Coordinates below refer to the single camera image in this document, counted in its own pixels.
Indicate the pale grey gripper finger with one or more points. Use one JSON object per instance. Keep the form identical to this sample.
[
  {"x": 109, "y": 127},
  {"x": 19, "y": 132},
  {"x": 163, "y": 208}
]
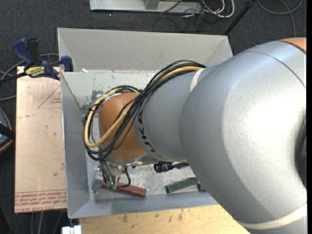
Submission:
[{"x": 97, "y": 184}]

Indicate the red-brown flat block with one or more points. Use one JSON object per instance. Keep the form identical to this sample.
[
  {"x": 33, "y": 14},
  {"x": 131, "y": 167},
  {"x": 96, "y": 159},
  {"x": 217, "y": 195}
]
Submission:
[{"x": 131, "y": 190}]

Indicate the dark green flat block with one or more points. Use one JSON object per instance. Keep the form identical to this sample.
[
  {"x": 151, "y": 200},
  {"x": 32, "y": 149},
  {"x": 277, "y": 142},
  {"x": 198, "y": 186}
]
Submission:
[{"x": 181, "y": 185}]

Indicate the brown cardboard board red print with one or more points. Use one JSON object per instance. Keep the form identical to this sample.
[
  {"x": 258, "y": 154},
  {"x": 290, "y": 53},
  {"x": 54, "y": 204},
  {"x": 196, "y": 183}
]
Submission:
[{"x": 39, "y": 142}]

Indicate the grey metal bin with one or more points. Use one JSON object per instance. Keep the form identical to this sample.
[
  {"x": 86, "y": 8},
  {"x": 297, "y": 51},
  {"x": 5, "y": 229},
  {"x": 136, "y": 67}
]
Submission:
[{"x": 136, "y": 50}]

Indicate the black cylinder on white bracket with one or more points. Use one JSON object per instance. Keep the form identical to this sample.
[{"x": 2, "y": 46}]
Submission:
[{"x": 162, "y": 166}]

